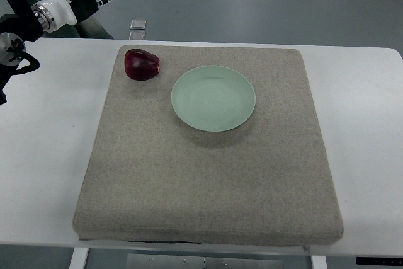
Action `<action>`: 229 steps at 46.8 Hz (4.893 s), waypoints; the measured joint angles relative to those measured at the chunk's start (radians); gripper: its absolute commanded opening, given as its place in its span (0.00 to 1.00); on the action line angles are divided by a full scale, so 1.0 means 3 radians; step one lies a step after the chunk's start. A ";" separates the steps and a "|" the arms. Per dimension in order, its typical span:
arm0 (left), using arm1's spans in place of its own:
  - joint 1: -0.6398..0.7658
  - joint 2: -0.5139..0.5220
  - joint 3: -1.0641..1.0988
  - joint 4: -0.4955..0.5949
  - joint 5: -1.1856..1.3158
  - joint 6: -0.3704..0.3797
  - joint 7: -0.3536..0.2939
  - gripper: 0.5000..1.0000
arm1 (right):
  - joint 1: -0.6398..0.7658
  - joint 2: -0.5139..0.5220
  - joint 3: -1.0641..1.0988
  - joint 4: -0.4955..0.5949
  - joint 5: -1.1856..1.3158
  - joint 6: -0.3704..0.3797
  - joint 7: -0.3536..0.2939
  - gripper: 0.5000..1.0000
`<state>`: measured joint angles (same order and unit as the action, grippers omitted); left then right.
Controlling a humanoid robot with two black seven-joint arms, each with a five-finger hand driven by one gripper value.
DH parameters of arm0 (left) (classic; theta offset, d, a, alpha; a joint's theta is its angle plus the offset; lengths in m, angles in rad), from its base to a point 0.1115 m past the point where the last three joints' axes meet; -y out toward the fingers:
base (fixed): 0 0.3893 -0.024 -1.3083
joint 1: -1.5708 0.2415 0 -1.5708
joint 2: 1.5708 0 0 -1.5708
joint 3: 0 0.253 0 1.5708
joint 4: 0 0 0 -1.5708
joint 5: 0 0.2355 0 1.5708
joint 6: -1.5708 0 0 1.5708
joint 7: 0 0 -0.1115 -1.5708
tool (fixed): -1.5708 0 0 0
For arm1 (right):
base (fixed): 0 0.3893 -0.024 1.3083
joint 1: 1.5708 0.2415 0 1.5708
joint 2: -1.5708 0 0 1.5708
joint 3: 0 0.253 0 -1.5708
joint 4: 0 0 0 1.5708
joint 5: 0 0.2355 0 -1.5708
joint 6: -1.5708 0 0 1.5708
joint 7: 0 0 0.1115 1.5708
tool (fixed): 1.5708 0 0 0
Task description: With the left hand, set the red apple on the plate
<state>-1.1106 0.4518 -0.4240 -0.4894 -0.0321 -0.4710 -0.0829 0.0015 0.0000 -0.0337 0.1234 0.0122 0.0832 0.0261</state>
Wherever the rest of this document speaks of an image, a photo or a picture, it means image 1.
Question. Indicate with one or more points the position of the dark red apple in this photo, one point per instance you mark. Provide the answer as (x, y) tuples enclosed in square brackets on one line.
[(141, 65)]

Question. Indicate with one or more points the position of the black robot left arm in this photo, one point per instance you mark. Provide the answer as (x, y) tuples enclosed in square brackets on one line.
[(23, 26)]

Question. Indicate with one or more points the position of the upper floor socket plate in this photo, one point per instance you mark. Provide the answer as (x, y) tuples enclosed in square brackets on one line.
[(138, 24)]

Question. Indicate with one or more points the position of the floor socket plate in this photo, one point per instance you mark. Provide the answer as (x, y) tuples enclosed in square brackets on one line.
[(137, 35), (138, 24)]

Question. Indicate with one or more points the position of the lower floor socket plate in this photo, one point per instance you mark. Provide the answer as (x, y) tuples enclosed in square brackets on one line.
[(137, 35)]

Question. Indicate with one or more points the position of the light green plate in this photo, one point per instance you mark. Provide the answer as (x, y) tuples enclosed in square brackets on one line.
[(213, 98)]

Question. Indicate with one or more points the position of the beige fabric cushion mat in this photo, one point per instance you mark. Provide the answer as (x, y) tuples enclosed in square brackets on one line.
[(153, 178)]

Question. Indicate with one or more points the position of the white left table leg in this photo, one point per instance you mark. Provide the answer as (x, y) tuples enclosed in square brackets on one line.
[(79, 258)]

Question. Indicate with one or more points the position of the white table leg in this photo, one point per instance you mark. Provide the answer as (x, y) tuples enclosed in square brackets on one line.
[(79, 258), (318, 262)]

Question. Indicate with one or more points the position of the white right table leg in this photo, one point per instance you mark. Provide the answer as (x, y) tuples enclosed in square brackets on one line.
[(318, 262)]

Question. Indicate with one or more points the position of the black table control panel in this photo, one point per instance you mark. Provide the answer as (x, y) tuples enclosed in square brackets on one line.
[(380, 261)]

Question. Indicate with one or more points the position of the metal table base plate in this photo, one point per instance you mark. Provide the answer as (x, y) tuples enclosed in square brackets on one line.
[(166, 261)]

